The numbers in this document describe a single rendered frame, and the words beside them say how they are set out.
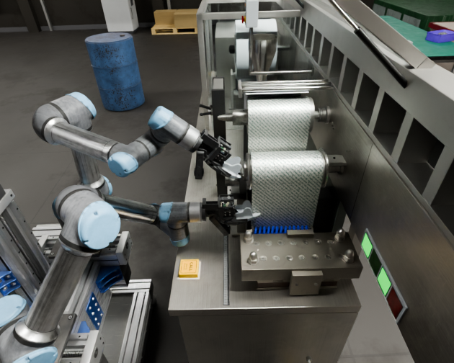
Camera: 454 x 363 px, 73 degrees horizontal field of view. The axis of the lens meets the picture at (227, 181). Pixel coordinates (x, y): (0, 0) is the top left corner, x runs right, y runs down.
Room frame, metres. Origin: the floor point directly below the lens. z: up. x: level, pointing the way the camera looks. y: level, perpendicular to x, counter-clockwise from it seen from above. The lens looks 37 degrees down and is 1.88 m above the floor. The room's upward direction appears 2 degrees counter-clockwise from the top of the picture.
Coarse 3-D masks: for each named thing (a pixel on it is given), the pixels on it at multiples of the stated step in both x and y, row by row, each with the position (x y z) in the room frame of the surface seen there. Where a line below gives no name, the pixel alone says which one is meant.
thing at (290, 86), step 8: (240, 80) 1.22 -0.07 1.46; (288, 80) 1.21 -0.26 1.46; (296, 80) 1.20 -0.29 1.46; (304, 80) 1.20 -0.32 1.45; (312, 80) 1.20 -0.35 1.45; (320, 80) 1.20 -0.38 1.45; (328, 80) 1.20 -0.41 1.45; (240, 88) 1.13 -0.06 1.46; (248, 88) 1.14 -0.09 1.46; (256, 88) 1.14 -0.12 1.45; (264, 88) 1.13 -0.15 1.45; (272, 88) 1.13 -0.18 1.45; (280, 88) 1.13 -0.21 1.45; (288, 88) 1.13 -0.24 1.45; (296, 88) 1.13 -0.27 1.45; (304, 88) 1.13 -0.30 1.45; (312, 88) 1.13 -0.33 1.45; (320, 88) 1.13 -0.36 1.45; (328, 88) 1.13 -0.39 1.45; (240, 96) 1.12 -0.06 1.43
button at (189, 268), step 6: (180, 264) 0.75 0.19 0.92; (186, 264) 0.75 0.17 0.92; (192, 264) 0.74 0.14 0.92; (198, 264) 0.75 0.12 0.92; (180, 270) 0.72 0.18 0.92; (186, 270) 0.72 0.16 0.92; (192, 270) 0.72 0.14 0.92; (198, 270) 0.73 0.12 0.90; (180, 276) 0.70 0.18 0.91; (186, 276) 0.70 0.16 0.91; (192, 276) 0.70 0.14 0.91
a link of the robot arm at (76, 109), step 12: (72, 96) 1.11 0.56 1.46; (84, 96) 1.13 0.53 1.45; (60, 108) 1.03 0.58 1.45; (72, 108) 1.06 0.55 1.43; (84, 108) 1.09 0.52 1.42; (72, 120) 1.03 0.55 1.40; (84, 120) 1.08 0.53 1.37; (84, 156) 1.08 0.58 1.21; (84, 168) 1.08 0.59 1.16; (96, 168) 1.11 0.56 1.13; (84, 180) 1.08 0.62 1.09; (96, 180) 1.10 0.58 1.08; (108, 180) 1.17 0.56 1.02; (108, 192) 1.13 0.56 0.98
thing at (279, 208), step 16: (256, 192) 0.83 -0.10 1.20; (272, 192) 0.83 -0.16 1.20; (288, 192) 0.83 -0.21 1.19; (304, 192) 0.83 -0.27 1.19; (256, 208) 0.83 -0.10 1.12; (272, 208) 0.83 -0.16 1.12; (288, 208) 0.83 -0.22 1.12; (304, 208) 0.83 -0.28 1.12; (256, 224) 0.83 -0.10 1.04; (272, 224) 0.83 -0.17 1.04; (288, 224) 0.83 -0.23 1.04; (304, 224) 0.83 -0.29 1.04
